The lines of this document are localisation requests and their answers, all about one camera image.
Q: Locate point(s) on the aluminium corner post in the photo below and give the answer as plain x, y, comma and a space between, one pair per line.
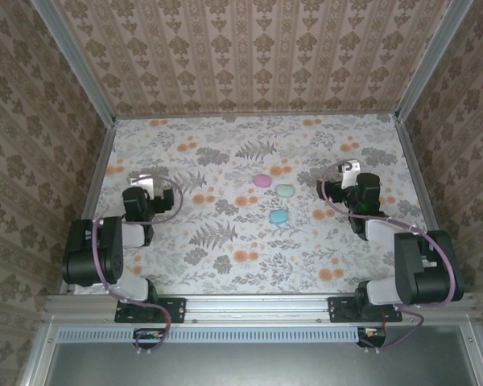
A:
430, 64
76, 68

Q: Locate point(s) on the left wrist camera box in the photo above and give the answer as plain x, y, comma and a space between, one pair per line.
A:
143, 181

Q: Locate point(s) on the aluminium side rail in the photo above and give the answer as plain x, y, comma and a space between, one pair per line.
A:
100, 169
416, 173

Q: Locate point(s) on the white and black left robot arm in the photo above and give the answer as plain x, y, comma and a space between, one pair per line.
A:
112, 249

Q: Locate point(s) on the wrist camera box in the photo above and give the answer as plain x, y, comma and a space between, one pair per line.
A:
143, 181
350, 171

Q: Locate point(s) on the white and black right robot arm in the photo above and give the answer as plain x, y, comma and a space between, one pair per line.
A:
418, 265

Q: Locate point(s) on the pink earbud charging case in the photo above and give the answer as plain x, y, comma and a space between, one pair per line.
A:
261, 179

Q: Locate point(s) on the black wiring connector box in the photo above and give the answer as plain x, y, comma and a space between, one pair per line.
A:
372, 339
149, 339

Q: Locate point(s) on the mint green earbud charging case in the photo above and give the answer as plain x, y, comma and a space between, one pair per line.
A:
284, 190

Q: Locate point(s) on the thin aluminium wall rail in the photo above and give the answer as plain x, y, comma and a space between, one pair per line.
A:
257, 115

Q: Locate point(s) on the blue earbud charging case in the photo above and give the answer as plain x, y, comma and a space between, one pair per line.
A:
278, 216

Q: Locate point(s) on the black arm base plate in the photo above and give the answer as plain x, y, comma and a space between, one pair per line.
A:
338, 311
177, 309

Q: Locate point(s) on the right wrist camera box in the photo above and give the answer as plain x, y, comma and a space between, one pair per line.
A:
350, 171

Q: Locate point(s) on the wide aluminium mounting beam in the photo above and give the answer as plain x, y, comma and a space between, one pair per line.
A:
257, 309

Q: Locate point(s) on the grey metal panel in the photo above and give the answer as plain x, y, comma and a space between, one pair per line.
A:
265, 366

